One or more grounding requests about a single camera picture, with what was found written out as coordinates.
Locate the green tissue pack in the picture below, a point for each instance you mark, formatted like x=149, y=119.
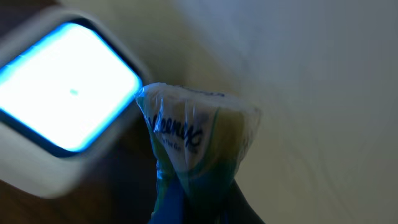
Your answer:
x=201, y=138

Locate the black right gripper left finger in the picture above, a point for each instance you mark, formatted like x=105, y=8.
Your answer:
x=172, y=209

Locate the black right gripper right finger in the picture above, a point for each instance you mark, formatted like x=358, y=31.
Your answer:
x=237, y=210

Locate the white barcode scanner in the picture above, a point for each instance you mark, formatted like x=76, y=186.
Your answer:
x=67, y=95

